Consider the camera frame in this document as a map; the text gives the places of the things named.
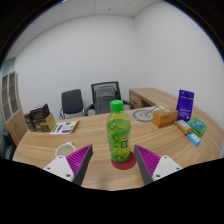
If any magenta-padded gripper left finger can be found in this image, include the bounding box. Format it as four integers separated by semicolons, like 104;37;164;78
43;143;94;187

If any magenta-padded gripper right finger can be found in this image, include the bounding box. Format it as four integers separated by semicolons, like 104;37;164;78
133;144;183;186

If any green drink bottle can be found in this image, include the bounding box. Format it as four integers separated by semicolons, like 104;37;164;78
105;99;132;164

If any flat round red coaster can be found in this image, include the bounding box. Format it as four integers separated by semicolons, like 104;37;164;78
110;150;138;171

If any white printed leaflet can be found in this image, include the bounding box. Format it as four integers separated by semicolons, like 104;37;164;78
49;119;80;135

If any small light blue box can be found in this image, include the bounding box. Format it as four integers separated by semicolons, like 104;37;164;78
187;132;202;148

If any brown and tan box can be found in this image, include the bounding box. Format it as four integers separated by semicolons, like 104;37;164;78
33;112;57;134

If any small tan box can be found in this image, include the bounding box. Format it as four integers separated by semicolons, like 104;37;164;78
173;119;194;136

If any orange-brown cardboard box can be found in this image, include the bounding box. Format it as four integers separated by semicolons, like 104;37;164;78
152;108;179;129

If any green box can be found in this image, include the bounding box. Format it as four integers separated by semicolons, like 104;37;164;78
186;116;208;138

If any white round-print paper sheet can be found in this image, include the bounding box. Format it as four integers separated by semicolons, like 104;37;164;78
132;105;165;124

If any dark brown flat box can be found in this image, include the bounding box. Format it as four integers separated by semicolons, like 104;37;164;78
29;103;51;120

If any dark leather sofa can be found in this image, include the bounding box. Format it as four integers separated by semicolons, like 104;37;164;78
0;130;17;162

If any wooden shelf cabinet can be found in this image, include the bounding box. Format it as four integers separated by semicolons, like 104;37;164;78
0;70;28;138

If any black office chair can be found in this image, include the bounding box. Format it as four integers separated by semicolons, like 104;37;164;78
59;88;86;120

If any purple package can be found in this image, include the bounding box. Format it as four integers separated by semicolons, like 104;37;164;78
176;88;195;122

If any wooden side desk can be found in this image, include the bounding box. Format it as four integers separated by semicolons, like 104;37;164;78
128;87;179;110

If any grey mesh-back armchair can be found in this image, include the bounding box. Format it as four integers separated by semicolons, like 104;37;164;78
83;80;136;117

